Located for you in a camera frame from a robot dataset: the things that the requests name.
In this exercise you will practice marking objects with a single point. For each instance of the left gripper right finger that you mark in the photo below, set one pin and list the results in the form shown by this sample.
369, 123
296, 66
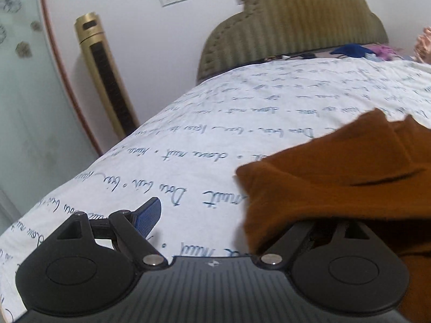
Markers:
279, 252

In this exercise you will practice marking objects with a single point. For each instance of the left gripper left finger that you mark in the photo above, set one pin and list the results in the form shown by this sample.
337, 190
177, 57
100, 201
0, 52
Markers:
128, 233

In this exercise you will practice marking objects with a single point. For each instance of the brown knit sweater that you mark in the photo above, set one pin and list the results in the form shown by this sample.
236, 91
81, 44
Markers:
370, 169

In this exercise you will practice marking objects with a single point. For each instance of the white script-print bed sheet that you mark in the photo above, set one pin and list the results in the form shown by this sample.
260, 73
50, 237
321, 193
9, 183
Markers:
187, 154

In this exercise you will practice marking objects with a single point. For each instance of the frosted glass door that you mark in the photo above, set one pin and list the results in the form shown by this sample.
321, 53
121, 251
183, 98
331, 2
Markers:
42, 142

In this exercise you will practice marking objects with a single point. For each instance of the gold tower air conditioner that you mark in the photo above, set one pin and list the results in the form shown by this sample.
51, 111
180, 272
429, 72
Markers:
105, 75

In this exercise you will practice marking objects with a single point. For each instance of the dark blue garment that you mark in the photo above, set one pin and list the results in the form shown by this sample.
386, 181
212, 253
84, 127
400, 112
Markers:
352, 51

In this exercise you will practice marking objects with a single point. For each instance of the purple garment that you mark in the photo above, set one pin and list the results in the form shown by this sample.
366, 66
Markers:
385, 52

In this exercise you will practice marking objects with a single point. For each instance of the olive padded headboard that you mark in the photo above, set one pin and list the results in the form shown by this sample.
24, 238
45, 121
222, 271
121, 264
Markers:
268, 28

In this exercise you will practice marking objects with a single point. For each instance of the pink garment pile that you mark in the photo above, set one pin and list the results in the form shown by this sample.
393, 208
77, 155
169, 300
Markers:
422, 48

